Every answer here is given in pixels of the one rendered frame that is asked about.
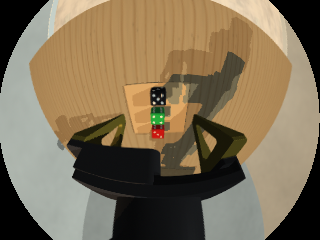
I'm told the red die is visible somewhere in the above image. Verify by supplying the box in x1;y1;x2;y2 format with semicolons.
152;125;164;138

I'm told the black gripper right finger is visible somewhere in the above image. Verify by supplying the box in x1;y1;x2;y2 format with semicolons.
192;114;247;173

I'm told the green die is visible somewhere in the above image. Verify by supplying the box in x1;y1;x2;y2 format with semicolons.
150;107;165;125

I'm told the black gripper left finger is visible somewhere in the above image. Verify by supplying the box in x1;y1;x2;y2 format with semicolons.
71;114;126;147

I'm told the black die with white pips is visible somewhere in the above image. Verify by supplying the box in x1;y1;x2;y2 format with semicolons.
150;87;166;106

